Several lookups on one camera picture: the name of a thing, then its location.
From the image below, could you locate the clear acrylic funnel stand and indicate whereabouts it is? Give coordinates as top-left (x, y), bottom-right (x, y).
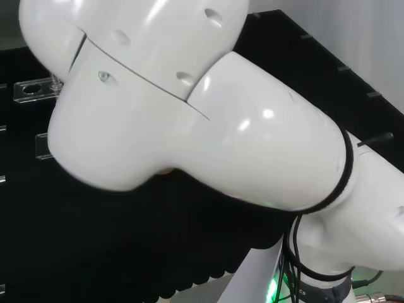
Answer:
top-left (13, 75), bottom-right (64, 160)

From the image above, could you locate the black bench cloth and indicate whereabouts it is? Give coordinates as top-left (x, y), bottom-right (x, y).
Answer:
top-left (0, 9), bottom-right (404, 290)

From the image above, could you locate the black base cable bundle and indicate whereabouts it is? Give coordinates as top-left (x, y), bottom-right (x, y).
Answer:
top-left (276, 214), bottom-right (306, 303)

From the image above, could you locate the grey robot pedestal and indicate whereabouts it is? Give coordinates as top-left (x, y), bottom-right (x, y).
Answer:
top-left (170, 242), bottom-right (285, 303)

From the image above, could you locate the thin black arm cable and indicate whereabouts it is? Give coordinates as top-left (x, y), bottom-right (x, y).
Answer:
top-left (357, 132), bottom-right (395, 147)

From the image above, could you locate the metal cable connector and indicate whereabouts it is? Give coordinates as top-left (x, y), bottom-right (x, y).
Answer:
top-left (352, 292), bottom-right (404, 303)

